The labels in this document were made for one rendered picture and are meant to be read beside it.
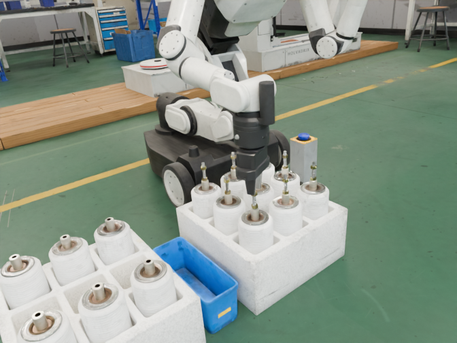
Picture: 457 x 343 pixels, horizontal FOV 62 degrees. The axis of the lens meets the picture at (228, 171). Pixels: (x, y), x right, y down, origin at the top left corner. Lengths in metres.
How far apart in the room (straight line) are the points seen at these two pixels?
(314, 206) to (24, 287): 0.79
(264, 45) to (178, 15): 2.73
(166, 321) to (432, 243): 0.93
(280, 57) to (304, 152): 2.57
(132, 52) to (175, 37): 4.50
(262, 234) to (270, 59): 2.89
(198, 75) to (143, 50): 4.65
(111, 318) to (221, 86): 0.55
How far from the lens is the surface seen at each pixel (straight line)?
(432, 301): 1.25
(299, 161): 1.40
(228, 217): 1.10
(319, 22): 1.49
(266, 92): 0.86
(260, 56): 3.72
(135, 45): 5.55
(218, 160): 1.57
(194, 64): 1.00
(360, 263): 1.32
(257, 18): 1.40
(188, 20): 1.11
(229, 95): 0.88
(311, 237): 1.15
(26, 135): 2.80
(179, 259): 1.28
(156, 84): 3.12
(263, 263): 1.03
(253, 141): 0.90
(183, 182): 1.49
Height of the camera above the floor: 0.82
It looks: 26 degrees down
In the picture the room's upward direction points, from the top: 4 degrees counter-clockwise
